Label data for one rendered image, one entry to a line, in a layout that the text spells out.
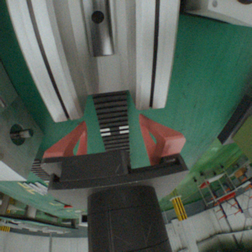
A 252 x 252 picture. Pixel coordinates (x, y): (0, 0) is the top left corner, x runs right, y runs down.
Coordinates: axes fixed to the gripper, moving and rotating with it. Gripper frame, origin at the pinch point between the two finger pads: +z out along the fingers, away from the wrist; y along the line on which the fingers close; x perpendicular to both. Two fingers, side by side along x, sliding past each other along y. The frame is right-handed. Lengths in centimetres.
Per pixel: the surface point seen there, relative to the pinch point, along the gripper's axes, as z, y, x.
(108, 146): 2.6, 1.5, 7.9
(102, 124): 3.3, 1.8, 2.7
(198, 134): 4.6, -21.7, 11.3
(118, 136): 3.0, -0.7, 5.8
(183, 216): -14, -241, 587
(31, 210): 24, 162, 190
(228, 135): 5.2, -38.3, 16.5
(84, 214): 3, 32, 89
